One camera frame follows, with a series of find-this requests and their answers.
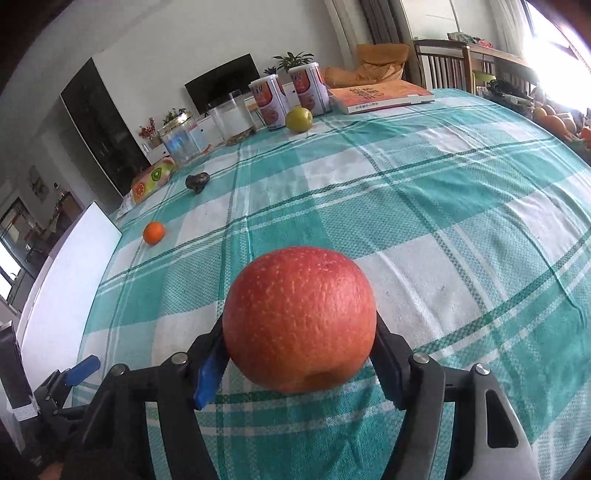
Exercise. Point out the teal plaid tablecloth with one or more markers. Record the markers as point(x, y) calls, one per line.
point(470, 223)

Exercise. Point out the red flower vase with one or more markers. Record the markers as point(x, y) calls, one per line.
point(149, 134)

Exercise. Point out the dark wrinkled fruit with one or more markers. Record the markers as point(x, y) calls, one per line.
point(197, 182)

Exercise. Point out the red apple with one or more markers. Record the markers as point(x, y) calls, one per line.
point(299, 320)

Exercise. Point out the small orange mandarin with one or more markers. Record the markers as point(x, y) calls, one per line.
point(153, 233)

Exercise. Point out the potted green plant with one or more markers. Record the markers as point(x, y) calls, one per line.
point(291, 60)

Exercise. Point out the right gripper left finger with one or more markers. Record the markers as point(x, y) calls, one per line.
point(210, 374)

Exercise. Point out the clear glass jar gold lid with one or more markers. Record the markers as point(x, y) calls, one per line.
point(176, 137)

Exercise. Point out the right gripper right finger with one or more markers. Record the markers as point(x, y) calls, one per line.
point(390, 356)

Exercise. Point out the green apple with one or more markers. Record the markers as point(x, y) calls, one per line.
point(299, 120)

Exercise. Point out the pink can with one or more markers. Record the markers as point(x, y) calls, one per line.
point(310, 88)
point(271, 100)

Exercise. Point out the white storage box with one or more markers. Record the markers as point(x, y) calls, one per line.
point(56, 311)

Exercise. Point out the right pink can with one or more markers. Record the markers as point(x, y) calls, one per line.
point(310, 88)

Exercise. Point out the orange lounge chair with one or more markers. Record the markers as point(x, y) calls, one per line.
point(378, 64)

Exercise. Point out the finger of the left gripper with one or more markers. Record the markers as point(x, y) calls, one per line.
point(81, 371)

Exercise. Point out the black television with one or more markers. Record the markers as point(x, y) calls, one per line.
point(213, 87)

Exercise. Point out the orange book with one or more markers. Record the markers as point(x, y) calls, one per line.
point(368, 98)

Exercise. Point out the left pink can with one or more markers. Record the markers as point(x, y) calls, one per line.
point(271, 100)

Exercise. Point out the fruit print pouch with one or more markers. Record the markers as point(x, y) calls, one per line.
point(152, 179)

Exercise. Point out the clear jar black lid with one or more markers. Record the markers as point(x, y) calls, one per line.
point(232, 117)

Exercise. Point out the fruit tray on side table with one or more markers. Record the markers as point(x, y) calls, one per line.
point(563, 126)

